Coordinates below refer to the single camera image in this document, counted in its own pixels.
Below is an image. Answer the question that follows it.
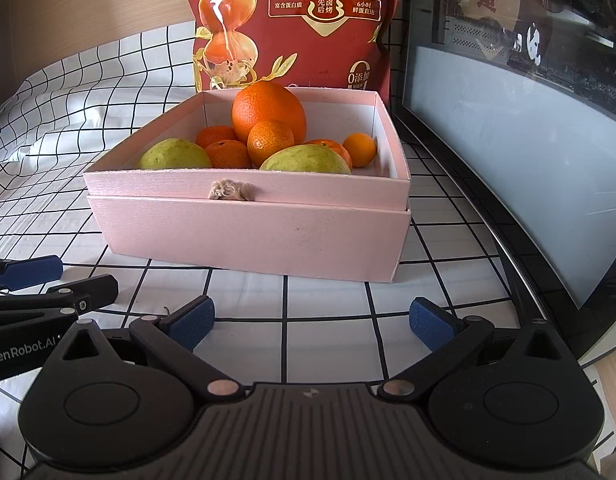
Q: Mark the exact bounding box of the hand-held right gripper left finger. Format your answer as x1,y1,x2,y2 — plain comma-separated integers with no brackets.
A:
50,296,246,403

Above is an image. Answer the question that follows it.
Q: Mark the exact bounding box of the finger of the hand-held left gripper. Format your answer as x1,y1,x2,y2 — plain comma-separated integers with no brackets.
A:
0,275,119,338
0,255,63,293

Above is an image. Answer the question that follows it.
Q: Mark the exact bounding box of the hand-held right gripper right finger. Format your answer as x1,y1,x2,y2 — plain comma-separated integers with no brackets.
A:
375,296,571,403

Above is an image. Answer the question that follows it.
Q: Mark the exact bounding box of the pink cardboard box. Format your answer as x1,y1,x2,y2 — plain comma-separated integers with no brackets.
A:
82,87,413,285

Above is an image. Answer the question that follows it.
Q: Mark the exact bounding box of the green pear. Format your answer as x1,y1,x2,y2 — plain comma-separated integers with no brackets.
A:
259,144,353,176
139,138,213,171

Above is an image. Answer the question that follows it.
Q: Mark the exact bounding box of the small tangerine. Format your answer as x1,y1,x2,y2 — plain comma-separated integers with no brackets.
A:
342,132,377,168
305,139,353,170
204,140,253,170
247,120,295,168
195,125,239,150

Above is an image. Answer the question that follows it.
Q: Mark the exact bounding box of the large orange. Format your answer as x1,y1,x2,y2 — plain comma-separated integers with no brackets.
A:
232,81,307,145

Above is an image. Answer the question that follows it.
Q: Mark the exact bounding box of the white checkered tablecloth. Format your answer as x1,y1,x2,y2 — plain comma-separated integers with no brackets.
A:
0,5,544,466

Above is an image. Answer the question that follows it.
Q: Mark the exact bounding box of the glass-sided computer case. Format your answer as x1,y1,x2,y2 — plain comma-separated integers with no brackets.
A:
393,0,616,366

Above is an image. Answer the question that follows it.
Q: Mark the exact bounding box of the red snack bag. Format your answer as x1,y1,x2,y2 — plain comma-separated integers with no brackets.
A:
184,0,407,103

